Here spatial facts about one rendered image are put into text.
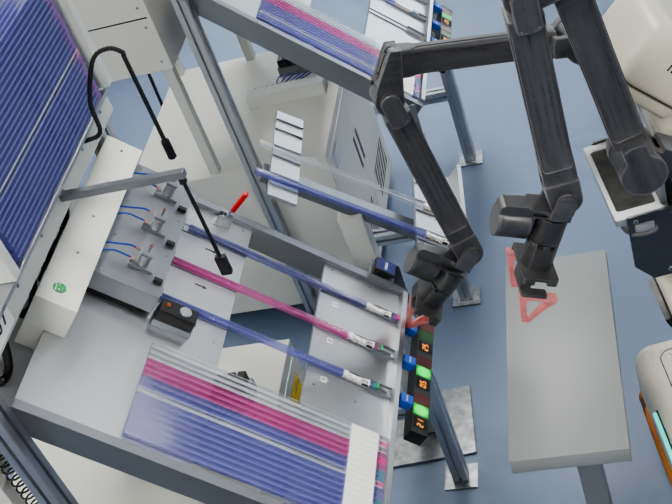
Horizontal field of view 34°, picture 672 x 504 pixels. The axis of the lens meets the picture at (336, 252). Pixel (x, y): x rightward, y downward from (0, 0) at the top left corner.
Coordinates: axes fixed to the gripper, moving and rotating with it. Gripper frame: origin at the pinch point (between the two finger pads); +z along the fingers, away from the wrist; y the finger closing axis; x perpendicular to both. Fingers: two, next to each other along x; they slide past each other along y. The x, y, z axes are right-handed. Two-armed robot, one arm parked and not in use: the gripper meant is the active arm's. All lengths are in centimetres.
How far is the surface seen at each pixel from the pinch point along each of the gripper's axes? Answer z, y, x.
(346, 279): 1.5, -6.6, -15.9
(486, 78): 48, -213, 47
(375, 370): 1.6, 16.2, -6.1
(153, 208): -4, 5, -62
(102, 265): -3, 26, -67
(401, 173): 71, -158, 25
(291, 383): 33.1, -0.8, -13.4
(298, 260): 4.0, -8.6, -27.1
